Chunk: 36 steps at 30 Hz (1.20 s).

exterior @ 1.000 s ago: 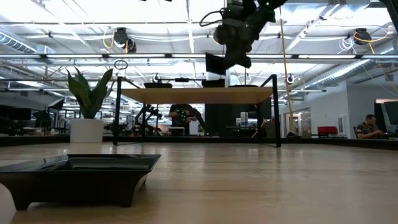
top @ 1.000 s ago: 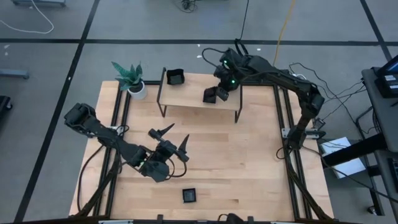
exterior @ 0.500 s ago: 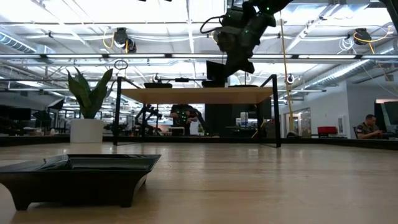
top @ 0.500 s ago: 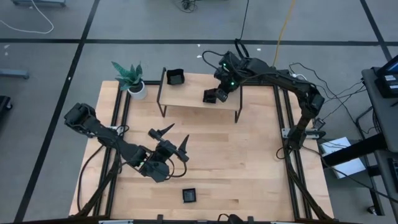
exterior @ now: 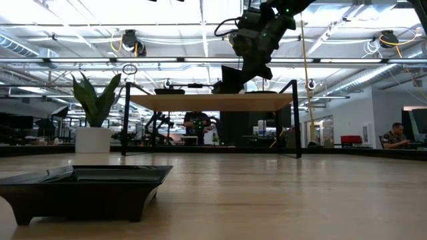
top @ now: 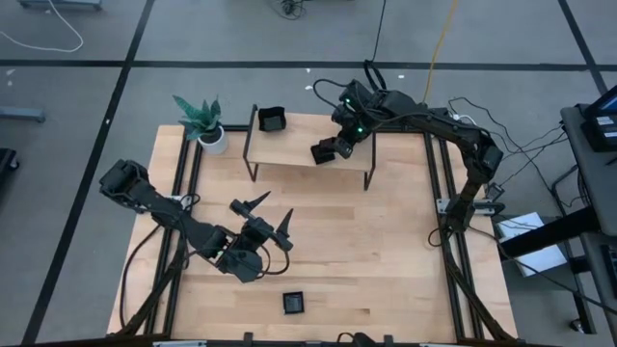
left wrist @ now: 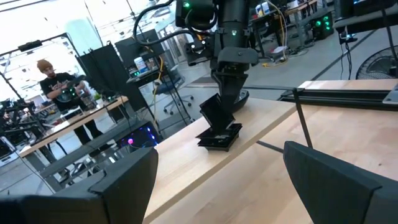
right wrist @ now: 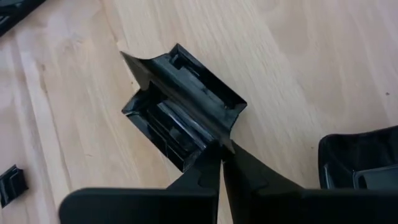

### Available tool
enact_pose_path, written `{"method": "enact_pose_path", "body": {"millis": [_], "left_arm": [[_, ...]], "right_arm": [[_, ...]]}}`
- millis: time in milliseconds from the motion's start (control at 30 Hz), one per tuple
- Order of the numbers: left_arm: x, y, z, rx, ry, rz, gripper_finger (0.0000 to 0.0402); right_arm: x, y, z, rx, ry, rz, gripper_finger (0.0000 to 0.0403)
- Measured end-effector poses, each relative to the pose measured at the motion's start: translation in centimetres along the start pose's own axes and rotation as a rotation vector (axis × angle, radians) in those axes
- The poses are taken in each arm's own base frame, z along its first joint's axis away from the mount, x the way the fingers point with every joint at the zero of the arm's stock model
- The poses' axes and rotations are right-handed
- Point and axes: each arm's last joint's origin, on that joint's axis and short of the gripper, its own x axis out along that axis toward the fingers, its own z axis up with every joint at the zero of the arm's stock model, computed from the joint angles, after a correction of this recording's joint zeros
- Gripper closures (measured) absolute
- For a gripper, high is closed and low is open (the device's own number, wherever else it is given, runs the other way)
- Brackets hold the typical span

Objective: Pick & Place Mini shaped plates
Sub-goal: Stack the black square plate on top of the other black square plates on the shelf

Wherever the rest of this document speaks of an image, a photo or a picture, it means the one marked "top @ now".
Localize grey side desk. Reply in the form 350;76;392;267
558;103;617;237

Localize black aluminium table frame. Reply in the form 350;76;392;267
113;123;520;347

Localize black arm base cable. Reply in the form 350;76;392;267
118;222;165;332

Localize black hanging cable with loop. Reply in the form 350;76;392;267
362;0;389;93

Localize yellow hanging cable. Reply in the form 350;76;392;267
421;0;463;105

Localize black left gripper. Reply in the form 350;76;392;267
211;190;295;284

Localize black floor cable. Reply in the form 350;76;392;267
446;95;570;194

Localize black desk base frame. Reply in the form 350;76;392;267
498;205;617;338

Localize black cable bundle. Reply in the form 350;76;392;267
268;0;312;21

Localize grey metal table foot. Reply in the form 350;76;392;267
0;105;48;124
17;0;103;12

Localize black laptop computer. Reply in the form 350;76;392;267
580;84;617;154

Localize black wavy square plate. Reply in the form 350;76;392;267
257;105;288;133

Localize wooden shelf riser black legs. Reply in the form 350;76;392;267
242;103;378;193

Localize small black square plate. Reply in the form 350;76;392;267
282;290;306;316
309;138;338;167

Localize white floor cable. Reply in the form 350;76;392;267
0;0;85;54

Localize green plant in white pot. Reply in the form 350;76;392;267
172;94;228;156

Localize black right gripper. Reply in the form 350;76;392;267
329;78;383;161

